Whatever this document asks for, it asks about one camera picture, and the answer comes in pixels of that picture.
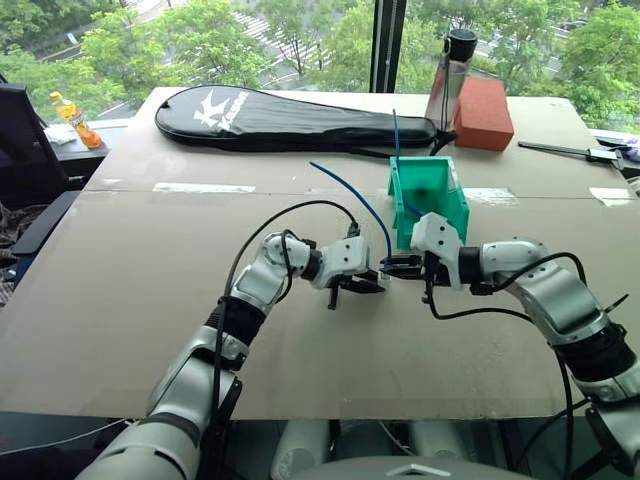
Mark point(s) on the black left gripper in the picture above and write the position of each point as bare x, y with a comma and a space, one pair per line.
334, 295

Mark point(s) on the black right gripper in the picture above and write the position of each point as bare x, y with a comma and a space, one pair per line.
434, 275

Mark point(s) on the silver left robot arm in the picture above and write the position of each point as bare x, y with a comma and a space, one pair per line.
250, 287

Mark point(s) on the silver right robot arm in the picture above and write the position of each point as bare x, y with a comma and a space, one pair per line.
555, 295

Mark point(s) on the green plastic bin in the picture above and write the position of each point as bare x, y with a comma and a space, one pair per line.
452, 200

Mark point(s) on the clear tape strip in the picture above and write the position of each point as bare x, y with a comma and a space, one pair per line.
611, 196
490, 196
202, 188

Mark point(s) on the red-brown brick block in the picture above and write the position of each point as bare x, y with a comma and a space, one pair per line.
482, 112

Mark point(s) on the white cylinder under table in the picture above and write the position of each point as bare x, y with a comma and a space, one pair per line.
300, 447
440, 440

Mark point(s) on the black racket bag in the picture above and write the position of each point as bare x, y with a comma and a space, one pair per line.
300, 120

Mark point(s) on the clear water bottle black cap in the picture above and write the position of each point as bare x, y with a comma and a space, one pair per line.
447, 85

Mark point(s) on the black caliper tool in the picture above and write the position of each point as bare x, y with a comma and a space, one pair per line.
575, 151

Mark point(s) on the orange drink bottle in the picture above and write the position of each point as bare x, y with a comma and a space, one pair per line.
80, 125

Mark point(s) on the crumpled white tissue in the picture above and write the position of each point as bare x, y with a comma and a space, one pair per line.
61, 135

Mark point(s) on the black office chair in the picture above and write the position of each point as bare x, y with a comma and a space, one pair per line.
25, 145

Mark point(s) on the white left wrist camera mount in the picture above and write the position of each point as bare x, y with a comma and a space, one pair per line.
347, 255

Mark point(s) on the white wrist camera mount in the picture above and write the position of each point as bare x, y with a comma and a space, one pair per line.
439, 239
347, 255

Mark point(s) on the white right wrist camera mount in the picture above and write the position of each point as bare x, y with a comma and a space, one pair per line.
439, 239

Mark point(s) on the black window frame post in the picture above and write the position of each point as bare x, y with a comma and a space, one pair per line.
387, 45

